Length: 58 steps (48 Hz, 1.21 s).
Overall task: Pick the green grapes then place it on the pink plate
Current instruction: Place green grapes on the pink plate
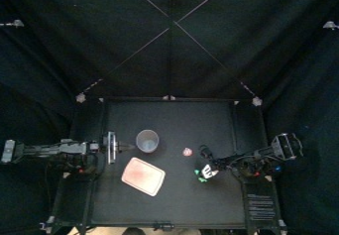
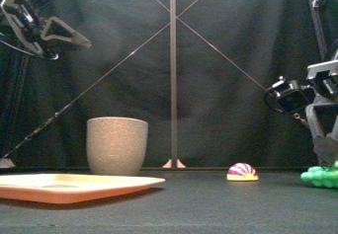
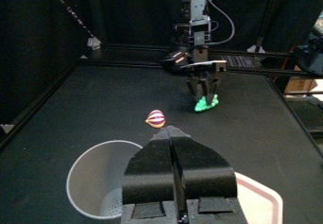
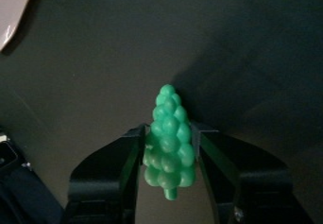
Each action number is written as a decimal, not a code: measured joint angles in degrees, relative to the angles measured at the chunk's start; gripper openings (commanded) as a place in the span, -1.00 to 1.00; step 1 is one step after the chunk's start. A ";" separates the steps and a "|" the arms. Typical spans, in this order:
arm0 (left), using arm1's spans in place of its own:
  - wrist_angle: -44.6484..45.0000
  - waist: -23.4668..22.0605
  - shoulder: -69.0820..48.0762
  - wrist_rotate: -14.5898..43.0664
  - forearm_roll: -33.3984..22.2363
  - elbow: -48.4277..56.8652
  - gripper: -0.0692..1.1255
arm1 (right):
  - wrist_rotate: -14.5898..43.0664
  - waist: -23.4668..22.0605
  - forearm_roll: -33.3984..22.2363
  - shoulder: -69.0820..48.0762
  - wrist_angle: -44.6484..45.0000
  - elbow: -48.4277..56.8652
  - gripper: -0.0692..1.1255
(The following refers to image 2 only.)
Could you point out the green toy grapes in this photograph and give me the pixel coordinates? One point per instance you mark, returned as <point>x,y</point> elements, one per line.
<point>324,176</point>

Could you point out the pink square plate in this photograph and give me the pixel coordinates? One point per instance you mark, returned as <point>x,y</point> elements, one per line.
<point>70,184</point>

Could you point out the thin diagonal brace rod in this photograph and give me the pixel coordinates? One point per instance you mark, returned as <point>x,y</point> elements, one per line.
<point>211,43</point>
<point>89,89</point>

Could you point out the striped toy fruit half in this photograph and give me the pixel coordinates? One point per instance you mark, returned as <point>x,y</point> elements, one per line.
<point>242,172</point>

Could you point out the black backdrop cloth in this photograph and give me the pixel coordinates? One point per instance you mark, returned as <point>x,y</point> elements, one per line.
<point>238,119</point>

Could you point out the gray speckled cup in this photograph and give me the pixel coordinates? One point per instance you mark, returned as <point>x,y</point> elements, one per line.
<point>117,145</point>

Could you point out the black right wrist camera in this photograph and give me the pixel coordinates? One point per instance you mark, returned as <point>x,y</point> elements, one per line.
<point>292,96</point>

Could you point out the slanted gray frame post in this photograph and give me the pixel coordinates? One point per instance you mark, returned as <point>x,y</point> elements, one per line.
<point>317,24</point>

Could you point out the vertical metal frame pole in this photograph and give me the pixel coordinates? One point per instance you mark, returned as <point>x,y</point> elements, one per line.
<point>173,73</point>

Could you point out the tan pole foot bracket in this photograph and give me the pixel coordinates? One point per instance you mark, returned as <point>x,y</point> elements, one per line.
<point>174,164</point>

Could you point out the white corner foot bracket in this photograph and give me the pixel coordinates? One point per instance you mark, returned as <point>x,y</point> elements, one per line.
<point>6,163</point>

